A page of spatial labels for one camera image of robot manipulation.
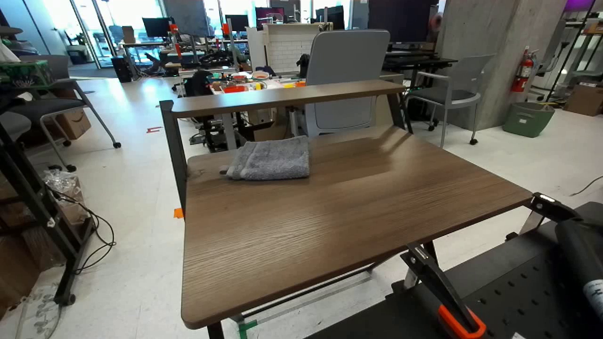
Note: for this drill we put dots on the grey office chair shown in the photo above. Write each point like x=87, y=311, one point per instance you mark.
x=349, y=59

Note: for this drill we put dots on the grey towel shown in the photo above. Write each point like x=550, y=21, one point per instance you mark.
x=272, y=160

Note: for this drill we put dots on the wooden back desk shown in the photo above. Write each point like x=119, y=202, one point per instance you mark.
x=283, y=96

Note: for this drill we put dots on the grey armchair with metal legs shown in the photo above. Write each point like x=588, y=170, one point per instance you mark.
x=458, y=94

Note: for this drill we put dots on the black backpack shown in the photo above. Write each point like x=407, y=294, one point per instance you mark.
x=198, y=83

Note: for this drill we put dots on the small black computer monitor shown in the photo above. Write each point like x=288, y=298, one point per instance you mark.
x=236, y=23
x=155, y=27

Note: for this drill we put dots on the cluttered white desk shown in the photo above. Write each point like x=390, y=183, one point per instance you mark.
x=251, y=83

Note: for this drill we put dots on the grey concrete column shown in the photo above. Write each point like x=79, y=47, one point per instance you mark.
x=496, y=38

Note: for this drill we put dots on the red fire extinguisher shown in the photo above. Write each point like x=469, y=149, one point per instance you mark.
x=522, y=72

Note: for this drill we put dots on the brown cardboard box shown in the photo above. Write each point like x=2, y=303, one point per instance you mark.
x=586, y=98
x=74, y=125

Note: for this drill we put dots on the black perforated platform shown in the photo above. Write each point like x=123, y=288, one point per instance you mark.
x=520, y=294

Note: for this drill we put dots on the green plastic bin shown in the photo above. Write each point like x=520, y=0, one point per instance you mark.
x=528, y=119

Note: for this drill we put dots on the black metal shelf rack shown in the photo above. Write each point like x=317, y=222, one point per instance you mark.
x=38, y=200

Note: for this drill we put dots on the black office chair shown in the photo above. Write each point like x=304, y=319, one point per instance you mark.
x=44, y=104

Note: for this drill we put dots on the white board panel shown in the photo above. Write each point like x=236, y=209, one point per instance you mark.
x=288, y=47

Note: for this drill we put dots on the orange floor tape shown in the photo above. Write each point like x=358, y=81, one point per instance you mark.
x=177, y=213

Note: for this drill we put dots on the green floor tape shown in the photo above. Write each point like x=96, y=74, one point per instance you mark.
x=245, y=326

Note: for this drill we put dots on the black cylinder with white label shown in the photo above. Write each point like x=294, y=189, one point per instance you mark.
x=581, y=254

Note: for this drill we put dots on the large dark monitor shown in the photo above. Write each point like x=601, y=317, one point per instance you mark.
x=402, y=19

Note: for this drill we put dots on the black and silver clamp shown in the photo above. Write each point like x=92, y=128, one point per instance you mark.
x=552, y=207

